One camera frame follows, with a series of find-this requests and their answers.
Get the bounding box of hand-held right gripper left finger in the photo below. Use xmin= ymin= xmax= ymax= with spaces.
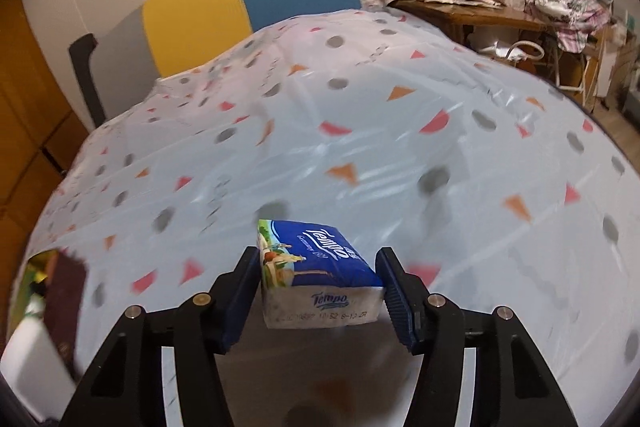
xmin=60 ymin=246 xmax=261 ymax=427

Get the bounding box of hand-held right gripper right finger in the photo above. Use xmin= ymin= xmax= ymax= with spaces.
xmin=375 ymin=247 xmax=576 ymax=427

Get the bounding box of blue tissue pack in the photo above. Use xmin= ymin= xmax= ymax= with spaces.
xmin=256 ymin=219 xmax=386 ymax=330

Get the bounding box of patterned tablecloth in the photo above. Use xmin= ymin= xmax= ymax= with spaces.
xmin=10 ymin=7 xmax=640 ymax=427

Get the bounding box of brown box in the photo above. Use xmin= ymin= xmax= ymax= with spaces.
xmin=42 ymin=249 xmax=88 ymax=375

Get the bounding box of white container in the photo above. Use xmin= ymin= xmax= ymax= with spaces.
xmin=7 ymin=314 xmax=78 ymax=420

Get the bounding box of grey yellow blue chair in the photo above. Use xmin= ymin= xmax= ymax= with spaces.
xmin=68 ymin=0 xmax=362 ymax=130

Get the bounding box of wooden cabinet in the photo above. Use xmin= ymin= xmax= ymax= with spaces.
xmin=0 ymin=0 xmax=91 ymax=288

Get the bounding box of wooden side table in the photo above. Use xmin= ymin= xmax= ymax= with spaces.
xmin=387 ymin=0 xmax=566 ymax=52

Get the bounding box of pile of clothes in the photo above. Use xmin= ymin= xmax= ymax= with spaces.
xmin=524 ymin=0 xmax=612 ymax=52

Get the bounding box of white cable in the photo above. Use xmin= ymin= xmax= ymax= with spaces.
xmin=492 ymin=39 xmax=547 ymax=64

